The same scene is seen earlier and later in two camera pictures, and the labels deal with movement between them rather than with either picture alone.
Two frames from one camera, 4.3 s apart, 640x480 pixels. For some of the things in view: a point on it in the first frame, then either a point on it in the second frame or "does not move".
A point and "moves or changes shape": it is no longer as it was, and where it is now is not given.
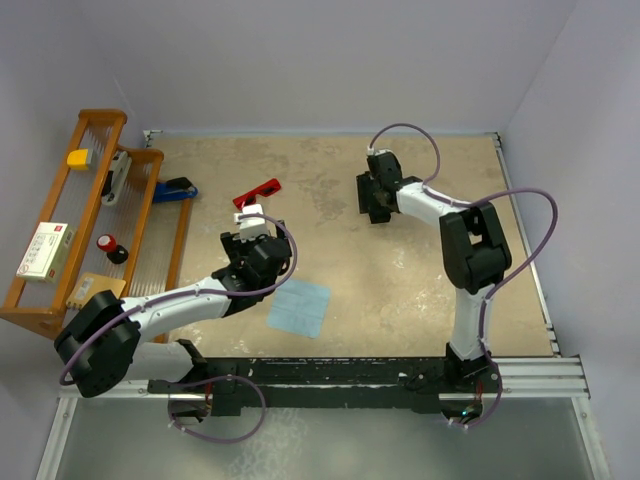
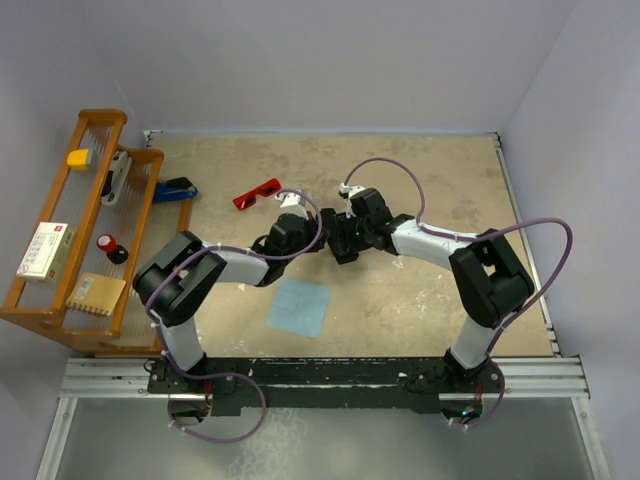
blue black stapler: (173, 189) does not move
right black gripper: (373, 202) -> (355, 214)
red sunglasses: (268, 189) does not move
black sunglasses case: (377, 213) moves or changes shape
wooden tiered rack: (110, 230) does not move
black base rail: (391, 384) does not move
